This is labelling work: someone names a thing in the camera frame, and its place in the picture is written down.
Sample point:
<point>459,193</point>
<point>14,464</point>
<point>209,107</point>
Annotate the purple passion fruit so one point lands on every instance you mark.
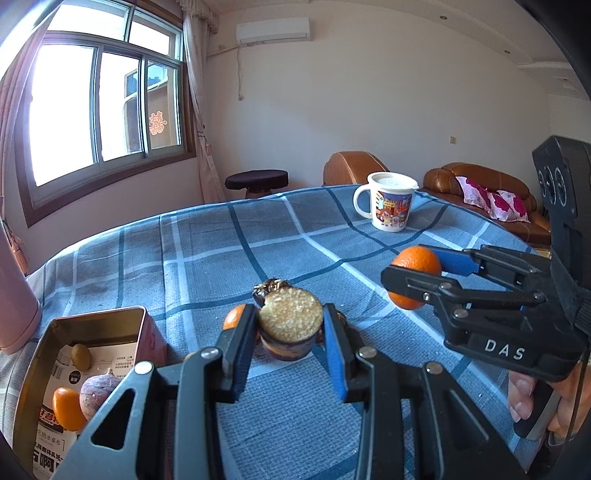
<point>97,397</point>

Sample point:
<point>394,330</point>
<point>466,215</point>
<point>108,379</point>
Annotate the orange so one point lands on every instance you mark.
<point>233,317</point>
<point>64,408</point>
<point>415,261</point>

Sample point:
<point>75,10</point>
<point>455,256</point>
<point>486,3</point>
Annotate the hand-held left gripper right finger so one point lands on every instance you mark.
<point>339,364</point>

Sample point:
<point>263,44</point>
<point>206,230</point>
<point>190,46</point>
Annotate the narrow pink curtain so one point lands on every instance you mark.
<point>203,138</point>

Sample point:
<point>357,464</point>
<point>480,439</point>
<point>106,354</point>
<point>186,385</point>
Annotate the sesame topped round cake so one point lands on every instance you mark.
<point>288,314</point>

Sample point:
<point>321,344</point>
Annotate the brown leather sofa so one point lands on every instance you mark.
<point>443,177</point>

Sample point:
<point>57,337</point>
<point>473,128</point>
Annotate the white mug lid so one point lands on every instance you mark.
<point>392,180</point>

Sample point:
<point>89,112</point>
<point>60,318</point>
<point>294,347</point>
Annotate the white air conditioner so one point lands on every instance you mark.
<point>272,30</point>

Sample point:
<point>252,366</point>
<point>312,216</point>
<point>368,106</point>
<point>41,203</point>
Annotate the red window decoration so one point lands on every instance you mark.
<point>157,123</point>

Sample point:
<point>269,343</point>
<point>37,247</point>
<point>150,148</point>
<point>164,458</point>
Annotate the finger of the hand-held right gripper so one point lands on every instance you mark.
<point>411,282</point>
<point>457,262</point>

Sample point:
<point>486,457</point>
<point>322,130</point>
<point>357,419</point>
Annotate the blue plaid tablecloth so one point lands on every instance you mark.
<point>184,277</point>

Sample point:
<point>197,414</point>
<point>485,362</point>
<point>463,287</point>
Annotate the pink electric kettle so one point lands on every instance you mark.
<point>14,314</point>

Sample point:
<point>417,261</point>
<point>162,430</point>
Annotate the printed paper leaflet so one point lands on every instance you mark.
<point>115,360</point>

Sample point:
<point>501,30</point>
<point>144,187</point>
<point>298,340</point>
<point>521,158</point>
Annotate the brown leather armchair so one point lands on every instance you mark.
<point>351,168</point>

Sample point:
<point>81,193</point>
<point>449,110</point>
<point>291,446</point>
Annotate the brown kiwi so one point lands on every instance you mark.
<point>81,356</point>

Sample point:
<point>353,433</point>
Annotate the wide pink curtain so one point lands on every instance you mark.
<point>9,161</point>

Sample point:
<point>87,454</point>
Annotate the person's right hand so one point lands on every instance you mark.
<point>521,397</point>

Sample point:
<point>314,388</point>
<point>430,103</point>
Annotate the pink floral pillow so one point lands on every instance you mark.
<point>496,201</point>

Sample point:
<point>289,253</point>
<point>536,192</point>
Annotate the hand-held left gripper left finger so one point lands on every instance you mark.
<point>238,360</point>

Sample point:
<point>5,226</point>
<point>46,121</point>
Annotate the dark round stool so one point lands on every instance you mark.
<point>256,178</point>

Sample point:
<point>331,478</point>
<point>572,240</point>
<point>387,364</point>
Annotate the rectangular metal tin box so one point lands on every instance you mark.
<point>92,327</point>

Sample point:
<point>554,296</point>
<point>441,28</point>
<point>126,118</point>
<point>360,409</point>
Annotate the white printed mug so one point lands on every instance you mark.
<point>390,212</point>

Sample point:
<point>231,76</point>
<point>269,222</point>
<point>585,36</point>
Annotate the sliding glass window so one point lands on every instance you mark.
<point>97,106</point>

